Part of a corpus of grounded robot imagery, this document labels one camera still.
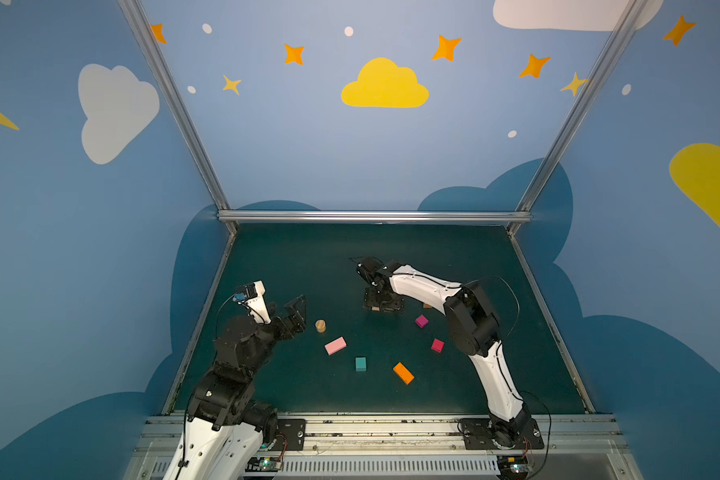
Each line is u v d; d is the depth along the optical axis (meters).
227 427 0.47
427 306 0.65
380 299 0.86
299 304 0.67
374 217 1.22
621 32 0.72
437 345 0.88
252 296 0.59
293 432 0.75
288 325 0.61
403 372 0.84
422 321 0.93
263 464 0.70
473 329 0.56
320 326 0.91
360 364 0.84
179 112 0.86
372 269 0.80
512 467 0.71
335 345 0.89
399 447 0.74
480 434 0.75
